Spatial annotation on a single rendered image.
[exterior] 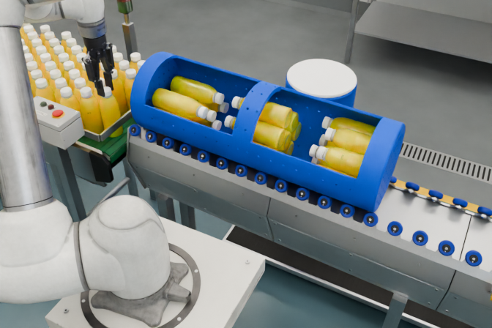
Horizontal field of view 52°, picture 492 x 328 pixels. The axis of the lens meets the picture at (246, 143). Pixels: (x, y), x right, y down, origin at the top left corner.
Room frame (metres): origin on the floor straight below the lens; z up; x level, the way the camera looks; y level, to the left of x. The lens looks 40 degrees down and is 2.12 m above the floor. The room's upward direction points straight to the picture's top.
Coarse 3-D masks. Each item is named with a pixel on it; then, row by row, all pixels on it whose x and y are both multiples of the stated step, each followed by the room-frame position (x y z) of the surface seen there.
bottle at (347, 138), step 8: (336, 136) 1.21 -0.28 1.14; (344, 136) 1.19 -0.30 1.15; (352, 136) 1.19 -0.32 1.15; (360, 136) 1.19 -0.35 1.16; (368, 136) 1.19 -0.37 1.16; (336, 144) 1.20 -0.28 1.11; (344, 144) 1.18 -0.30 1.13; (352, 144) 1.17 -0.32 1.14; (360, 144) 1.16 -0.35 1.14; (360, 152) 1.15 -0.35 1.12
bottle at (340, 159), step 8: (328, 152) 1.14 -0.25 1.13; (336, 152) 1.13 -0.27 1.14; (344, 152) 1.13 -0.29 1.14; (352, 152) 1.13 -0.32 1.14; (328, 160) 1.12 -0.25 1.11; (336, 160) 1.11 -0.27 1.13; (344, 160) 1.10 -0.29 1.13; (352, 160) 1.10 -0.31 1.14; (360, 160) 1.09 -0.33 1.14; (336, 168) 1.11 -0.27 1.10; (344, 168) 1.09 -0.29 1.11; (352, 168) 1.08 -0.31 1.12
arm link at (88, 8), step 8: (64, 0) 1.46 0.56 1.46; (72, 0) 1.46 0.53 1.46; (80, 0) 1.46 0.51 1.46; (88, 0) 1.47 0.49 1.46; (96, 0) 1.49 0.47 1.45; (64, 8) 1.45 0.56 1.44; (72, 8) 1.46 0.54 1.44; (80, 8) 1.46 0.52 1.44; (88, 8) 1.47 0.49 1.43; (96, 8) 1.48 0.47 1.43; (64, 16) 1.46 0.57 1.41; (72, 16) 1.46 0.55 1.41; (80, 16) 1.46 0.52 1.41; (88, 16) 1.47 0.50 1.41; (96, 16) 1.48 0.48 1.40
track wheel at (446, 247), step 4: (444, 240) 0.93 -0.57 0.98; (448, 240) 0.93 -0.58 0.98; (440, 244) 0.93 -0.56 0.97; (444, 244) 0.92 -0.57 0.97; (448, 244) 0.92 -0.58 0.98; (452, 244) 0.92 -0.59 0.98; (440, 248) 0.92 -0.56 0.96; (444, 248) 0.92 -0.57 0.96; (448, 248) 0.91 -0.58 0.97; (452, 248) 0.91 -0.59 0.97; (440, 252) 0.91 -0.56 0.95; (444, 252) 0.91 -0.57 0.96; (448, 252) 0.91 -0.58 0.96; (452, 252) 0.90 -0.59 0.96
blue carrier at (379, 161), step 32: (160, 64) 1.48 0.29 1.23; (192, 64) 1.58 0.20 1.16; (224, 96) 1.54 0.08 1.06; (256, 96) 1.29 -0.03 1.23; (288, 96) 1.41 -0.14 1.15; (160, 128) 1.35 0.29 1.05; (192, 128) 1.28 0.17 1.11; (224, 128) 1.46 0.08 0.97; (320, 128) 1.36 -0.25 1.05; (384, 128) 1.13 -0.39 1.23; (256, 160) 1.17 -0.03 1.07; (288, 160) 1.12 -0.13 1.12; (384, 160) 1.03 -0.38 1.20; (320, 192) 1.09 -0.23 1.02; (352, 192) 1.02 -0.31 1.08; (384, 192) 1.12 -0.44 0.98
